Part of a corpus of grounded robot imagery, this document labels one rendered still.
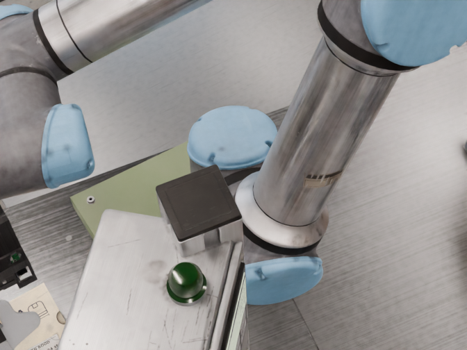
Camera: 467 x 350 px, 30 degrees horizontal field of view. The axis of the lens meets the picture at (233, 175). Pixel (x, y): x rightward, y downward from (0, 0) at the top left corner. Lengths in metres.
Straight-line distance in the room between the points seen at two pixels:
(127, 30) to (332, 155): 0.24
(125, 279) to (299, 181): 0.40
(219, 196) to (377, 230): 0.78
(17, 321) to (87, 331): 0.48
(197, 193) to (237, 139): 0.53
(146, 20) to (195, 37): 0.67
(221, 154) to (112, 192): 0.31
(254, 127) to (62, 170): 0.35
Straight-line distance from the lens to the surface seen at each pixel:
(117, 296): 0.57
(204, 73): 1.50
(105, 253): 0.59
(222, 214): 0.56
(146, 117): 1.46
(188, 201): 0.57
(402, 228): 1.34
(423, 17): 0.77
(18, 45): 0.91
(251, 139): 1.10
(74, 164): 0.83
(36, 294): 1.23
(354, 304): 1.28
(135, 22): 0.89
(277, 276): 1.02
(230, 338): 0.58
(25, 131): 0.83
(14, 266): 0.99
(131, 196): 1.34
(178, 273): 0.55
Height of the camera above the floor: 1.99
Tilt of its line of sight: 57 degrees down
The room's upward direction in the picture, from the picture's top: 4 degrees counter-clockwise
